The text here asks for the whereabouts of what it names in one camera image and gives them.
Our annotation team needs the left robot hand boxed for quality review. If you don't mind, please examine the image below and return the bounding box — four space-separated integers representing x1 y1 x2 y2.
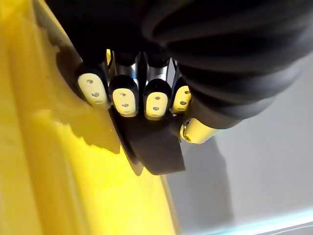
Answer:
45 0 313 144

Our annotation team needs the black plastic housing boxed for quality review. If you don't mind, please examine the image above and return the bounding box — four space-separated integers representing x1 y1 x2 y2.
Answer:
33 0 186 176

